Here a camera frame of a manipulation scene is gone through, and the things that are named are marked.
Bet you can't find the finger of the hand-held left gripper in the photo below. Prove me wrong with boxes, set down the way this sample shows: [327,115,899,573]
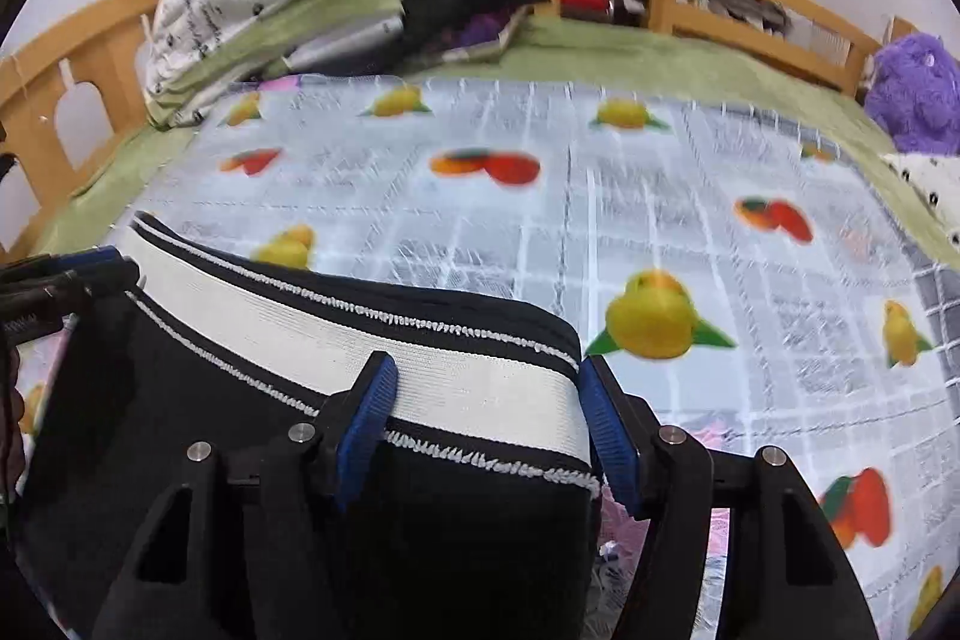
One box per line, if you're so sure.
[0,245,124,283]
[0,260,142,313]

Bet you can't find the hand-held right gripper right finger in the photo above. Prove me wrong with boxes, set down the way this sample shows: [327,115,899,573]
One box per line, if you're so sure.
[579,355,878,640]

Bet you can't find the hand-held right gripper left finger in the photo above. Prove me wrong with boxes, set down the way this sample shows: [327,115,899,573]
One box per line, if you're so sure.
[90,351,400,640]

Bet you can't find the black pants with white stripe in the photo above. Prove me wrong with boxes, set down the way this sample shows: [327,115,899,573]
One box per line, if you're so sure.
[15,211,605,640]

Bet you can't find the fruit printed plastic tablecloth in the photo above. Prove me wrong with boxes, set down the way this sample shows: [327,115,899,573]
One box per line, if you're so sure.
[15,74,960,640]

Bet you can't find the folded white and green quilt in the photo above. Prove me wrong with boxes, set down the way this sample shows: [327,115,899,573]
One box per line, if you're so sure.
[142,0,407,131]

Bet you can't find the green bed sheet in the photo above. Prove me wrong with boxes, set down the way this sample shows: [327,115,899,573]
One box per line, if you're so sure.
[30,14,960,270]

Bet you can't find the white pillow with black dots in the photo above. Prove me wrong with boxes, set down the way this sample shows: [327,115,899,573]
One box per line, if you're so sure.
[879,151,960,248]

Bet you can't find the purple cloth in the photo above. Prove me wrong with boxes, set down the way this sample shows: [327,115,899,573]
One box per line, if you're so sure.
[442,6,535,64]

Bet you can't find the white ribbed heater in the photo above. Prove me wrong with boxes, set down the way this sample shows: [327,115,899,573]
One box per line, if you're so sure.
[808,29,854,69]

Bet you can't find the purple plush toy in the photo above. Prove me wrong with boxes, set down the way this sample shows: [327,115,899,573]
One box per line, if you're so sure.
[862,32,960,156]

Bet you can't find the wooden bed frame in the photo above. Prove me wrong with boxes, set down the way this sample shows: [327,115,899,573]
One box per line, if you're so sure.
[0,0,922,266]

